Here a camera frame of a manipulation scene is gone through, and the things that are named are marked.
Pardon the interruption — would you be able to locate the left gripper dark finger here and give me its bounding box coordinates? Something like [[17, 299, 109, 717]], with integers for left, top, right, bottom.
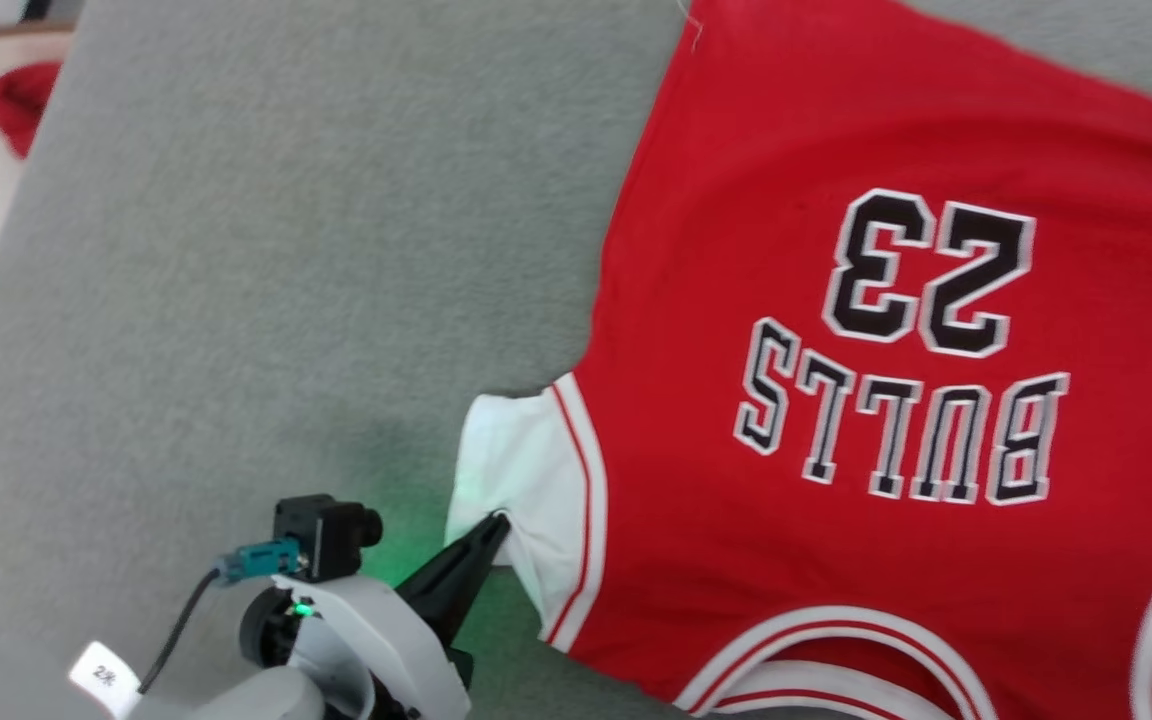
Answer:
[[394, 510, 513, 649]]

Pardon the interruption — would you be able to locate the white paper label tag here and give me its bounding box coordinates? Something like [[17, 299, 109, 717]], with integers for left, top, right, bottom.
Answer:
[[68, 641, 144, 717]]

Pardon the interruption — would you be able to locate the teal camera cable connector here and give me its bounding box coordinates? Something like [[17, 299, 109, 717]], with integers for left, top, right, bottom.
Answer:
[[217, 538, 303, 585]]

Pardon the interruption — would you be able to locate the red and white basketball jersey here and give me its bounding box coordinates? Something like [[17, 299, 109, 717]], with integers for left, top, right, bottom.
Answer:
[[444, 0, 1152, 720]]

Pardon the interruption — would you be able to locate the thin black camera cable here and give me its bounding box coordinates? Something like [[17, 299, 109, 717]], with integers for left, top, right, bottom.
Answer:
[[139, 566, 227, 693]]

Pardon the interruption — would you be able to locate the red cloth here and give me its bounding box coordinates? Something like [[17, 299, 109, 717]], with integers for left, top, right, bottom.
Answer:
[[0, 60, 64, 161]]

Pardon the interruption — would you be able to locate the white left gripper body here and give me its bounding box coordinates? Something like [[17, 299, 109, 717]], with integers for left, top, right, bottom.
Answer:
[[238, 574, 473, 720]]

